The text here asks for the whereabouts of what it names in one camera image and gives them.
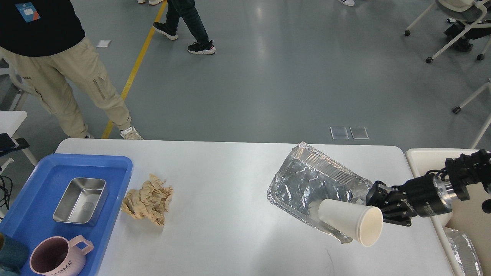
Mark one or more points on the brown paper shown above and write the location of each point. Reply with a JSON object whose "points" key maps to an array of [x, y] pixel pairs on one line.
{"points": [[151, 201]]}

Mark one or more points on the aluminium foil tray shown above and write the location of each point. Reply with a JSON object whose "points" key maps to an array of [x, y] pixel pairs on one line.
{"points": [[306, 178]]}

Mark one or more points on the white paper cup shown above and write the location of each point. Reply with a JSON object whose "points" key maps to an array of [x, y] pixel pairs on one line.
{"points": [[362, 223]]}

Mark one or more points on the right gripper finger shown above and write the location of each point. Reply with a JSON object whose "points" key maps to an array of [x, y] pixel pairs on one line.
{"points": [[385, 197], [399, 217]]}

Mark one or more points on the floor socket plate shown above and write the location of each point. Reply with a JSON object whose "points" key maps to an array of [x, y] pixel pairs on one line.
{"points": [[343, 133]]}

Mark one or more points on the pink mug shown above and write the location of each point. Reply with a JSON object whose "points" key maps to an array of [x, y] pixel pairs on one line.
{"points": [[58, 256]]}

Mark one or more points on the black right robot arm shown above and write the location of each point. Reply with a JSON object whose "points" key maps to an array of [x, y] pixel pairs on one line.
{"points": [[461, 172]]}

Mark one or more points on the blue plastic tray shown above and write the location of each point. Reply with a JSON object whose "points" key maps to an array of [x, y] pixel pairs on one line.
{"points": [[30, 221]]}

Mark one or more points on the white side table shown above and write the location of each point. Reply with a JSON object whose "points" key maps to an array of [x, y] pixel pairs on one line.
{"points": [[10, 121]]}

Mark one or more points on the teal object at corner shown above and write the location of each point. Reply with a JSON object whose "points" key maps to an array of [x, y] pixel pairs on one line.
{"points": [[13, 255]]}

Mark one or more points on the passer-by in dark jeans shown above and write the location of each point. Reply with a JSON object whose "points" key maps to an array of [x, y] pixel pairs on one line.
{"points": [[185, 9]]}

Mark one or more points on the white office chair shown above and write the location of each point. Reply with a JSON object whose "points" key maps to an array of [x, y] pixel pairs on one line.
{"points": [[467, 14]]}

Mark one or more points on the person in beige trousers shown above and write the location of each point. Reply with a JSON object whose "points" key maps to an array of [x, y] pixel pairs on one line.
{"points": [[46, 44]]}

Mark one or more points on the passer-by in grey trousers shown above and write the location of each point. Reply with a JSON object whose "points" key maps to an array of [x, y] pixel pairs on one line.
{"points": [[151, 2]]}

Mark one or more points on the beige plastic bin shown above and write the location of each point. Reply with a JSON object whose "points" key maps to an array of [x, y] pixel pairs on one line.
{"points": [[466, 216]]}

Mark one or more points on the foil trash in bin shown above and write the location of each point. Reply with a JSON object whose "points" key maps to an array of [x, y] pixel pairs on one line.
{"points": [[464, 252]]}

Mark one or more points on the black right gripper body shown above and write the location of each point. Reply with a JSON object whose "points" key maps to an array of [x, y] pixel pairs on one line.
{"points": [[429, 195]]}

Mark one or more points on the passer-by with striped sneakers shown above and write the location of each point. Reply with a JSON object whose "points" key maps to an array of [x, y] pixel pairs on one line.
{"points": [[348, 3]]}

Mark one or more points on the white chair left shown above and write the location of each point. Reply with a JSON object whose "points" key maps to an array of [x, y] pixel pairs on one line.
{"points": [[13, 94]]}

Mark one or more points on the small steel tray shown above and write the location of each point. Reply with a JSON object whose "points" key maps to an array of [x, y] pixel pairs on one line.
{"points": [[82, 202]]}

